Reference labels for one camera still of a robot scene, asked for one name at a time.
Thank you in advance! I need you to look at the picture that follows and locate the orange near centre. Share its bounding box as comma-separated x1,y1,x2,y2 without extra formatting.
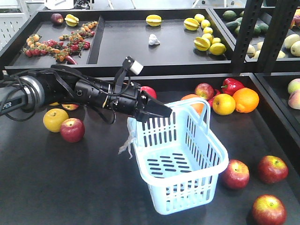
181,94,204,115

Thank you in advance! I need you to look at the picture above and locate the white garlic bulb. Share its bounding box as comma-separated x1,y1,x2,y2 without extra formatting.
148,34,160,46

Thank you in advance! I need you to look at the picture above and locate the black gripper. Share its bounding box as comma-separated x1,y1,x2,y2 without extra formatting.
103,82,172,122

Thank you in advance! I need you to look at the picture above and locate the black wooden produce stand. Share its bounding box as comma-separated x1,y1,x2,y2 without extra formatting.
0,9,300,225

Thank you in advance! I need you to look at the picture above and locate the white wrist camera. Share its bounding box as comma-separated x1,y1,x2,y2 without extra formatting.
114,56,144,94

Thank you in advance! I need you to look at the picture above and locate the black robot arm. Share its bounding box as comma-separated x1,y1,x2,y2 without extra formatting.
0,66,150,122

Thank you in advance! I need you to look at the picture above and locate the red apple front right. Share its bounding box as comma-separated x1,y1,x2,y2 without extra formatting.
257,155,289,184

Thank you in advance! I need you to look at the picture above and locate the pale peach back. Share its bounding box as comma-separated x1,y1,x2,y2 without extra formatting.
287,78,300,94

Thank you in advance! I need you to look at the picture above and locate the red yellow apple back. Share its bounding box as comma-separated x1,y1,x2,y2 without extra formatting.
195,82,215,100

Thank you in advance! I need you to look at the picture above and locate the light blue plastic basket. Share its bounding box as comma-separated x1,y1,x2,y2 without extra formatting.
119,97,229,215

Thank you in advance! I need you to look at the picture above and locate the red apple back left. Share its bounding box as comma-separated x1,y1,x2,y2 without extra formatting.
141,86,157,99

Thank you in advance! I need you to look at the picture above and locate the red apple lower left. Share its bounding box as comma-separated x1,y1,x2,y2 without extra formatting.
251,195,287,225

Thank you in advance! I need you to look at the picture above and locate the yellow starfruit centre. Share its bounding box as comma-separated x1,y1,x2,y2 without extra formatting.
145,15,162,27

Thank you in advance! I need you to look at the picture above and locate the black upright post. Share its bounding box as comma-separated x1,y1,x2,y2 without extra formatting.
231,0,263,76
258,0,299,73

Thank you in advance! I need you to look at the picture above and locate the large orange right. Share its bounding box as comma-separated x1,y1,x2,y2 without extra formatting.
232,88,260,113

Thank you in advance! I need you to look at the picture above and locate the red bell pepper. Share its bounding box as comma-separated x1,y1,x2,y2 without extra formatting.
221,78,245,96

